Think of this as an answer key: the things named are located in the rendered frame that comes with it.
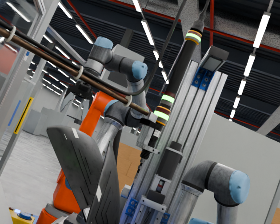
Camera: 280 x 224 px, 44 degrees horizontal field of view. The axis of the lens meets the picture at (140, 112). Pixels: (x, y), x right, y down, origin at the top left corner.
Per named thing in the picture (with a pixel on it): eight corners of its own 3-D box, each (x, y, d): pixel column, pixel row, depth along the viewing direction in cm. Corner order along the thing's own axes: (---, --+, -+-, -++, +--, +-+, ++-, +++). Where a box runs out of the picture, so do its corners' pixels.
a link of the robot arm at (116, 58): (123, 77, 161) (115, 68, 151) (102, 70, 165) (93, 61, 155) (130, 62, 162) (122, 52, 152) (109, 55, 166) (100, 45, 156)
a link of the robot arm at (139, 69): (146, 138, 186) (137, 74, 147) (128, 130, 189) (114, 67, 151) (155, 121, 191) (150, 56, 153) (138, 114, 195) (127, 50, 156)
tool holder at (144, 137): (142, 147, 91) (156, 113, 92) (125, 141, 96) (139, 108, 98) (163, 157, 97) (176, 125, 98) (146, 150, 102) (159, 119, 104)
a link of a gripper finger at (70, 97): (61, 113, 148) (77, 98, 150) (60, 112, 143) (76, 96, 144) (55, 107, 148) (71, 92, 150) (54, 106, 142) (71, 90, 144)
